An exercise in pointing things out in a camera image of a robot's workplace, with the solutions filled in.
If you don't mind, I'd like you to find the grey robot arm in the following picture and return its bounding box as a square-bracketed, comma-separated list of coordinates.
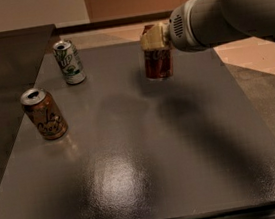
[140, 0, 275, 52]

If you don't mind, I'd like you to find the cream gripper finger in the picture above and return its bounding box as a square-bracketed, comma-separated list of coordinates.
[140, 23, 170, 52]

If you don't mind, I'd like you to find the red coke can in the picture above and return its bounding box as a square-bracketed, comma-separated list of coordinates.
[139, 22, 177, 82]

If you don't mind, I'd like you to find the brown LaCroix can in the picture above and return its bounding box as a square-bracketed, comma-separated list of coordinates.
[20, 88, 68, 140]

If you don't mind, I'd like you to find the green white 7up can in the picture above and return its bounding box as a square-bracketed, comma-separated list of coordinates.
[53, 39, 86, 85]

